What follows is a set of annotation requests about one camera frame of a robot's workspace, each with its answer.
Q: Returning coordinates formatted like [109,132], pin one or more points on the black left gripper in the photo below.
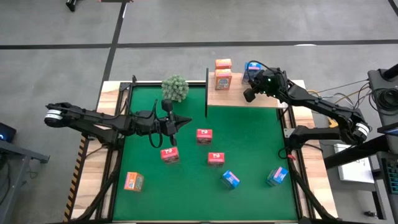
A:
[166,124]

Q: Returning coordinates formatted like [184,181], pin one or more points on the black equipment stand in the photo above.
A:
[377,77]

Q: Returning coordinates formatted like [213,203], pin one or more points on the black keyboard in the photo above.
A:
[392,177]

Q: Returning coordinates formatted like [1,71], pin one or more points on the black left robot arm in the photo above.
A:
[93,119]

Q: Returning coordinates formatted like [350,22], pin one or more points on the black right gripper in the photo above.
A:
[270,82]

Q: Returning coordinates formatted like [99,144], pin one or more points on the grey metal desk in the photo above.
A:
[18,152]

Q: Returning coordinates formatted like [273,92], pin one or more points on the orange Mini Wheats cereal box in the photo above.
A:
[223,63]
[223,80]
[134,181]

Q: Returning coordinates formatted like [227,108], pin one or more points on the small dark floor object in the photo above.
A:
[370,214]

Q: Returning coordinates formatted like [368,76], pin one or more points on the dark tablet screen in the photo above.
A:
[393,130]

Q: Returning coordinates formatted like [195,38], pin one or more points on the green table mat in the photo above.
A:
[186,199]

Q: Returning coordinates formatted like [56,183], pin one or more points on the black stand beam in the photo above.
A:
[351,155]

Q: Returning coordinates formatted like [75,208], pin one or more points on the red Froot Loops cereal box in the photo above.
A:
[204,136]
[170,154]
[215,158]

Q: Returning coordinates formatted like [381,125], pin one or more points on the blue Rice Krispies cereal box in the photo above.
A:
[230,179]
[277,175]
[251,67]

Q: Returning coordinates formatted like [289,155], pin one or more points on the small black object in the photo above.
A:
[71,4]

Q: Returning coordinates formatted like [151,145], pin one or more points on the white paper sheet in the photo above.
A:
[357,171]

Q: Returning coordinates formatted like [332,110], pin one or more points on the wooden shelf board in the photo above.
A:
[236,98]

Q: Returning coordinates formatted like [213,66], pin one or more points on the small grey metal bracket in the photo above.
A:
[288,133]

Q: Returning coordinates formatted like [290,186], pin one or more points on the black table frame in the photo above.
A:
[115,186]

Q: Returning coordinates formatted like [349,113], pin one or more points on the green plant in white pot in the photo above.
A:
[175,88]

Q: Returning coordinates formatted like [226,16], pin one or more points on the yellow black hazard strip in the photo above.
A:
[76,174]

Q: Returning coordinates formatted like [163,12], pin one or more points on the black device with blue light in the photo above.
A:
[6,132]

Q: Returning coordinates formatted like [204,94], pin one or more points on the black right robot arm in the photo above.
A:
[317,103]

